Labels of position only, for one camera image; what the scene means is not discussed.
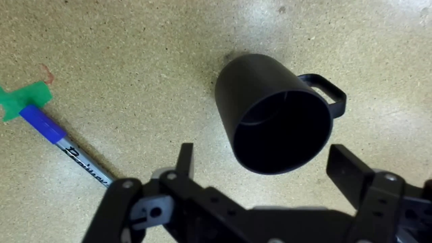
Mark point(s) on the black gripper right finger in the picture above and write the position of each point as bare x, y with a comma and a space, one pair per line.
387, 208

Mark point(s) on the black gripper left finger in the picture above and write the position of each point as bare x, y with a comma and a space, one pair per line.
129, 207

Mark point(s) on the blue capped marker pen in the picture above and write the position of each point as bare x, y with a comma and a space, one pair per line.
58, 137

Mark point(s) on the black mug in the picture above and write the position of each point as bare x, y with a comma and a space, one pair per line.
275, 121

